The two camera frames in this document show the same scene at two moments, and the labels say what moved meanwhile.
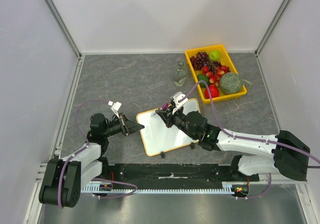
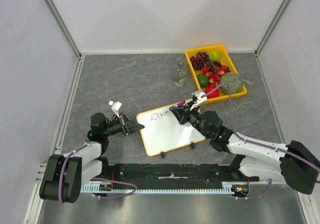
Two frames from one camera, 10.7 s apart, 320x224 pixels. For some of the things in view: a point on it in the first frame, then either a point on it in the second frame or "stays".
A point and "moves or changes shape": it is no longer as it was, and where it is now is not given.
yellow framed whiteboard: (158, 137) stays
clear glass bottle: (180, 75) stays
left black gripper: (128, 126) stays
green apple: (214, 55) stays
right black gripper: (169, 115) to (185, 114)
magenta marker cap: (165, 107) moves or changes shape
